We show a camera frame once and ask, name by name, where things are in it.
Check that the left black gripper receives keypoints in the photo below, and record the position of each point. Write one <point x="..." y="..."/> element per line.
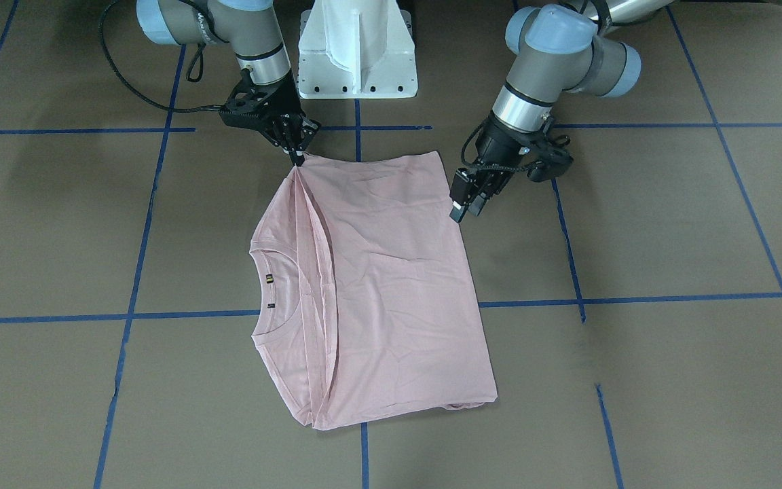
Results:
<point x="497" y="149"/>

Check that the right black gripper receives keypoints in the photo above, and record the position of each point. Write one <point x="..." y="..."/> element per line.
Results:
<point x="285" y="106"/>

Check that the pink snoopy t-shirt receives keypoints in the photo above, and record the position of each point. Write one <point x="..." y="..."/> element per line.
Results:
<point x="368" y="308"/>

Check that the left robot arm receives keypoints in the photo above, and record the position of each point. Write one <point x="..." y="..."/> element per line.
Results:
<point x="559" y="47"/>

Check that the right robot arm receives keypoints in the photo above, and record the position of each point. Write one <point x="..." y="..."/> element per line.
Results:
<point x="249" y="28"/>

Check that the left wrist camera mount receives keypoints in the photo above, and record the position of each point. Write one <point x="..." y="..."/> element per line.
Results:
<point x="551" y="156"/>

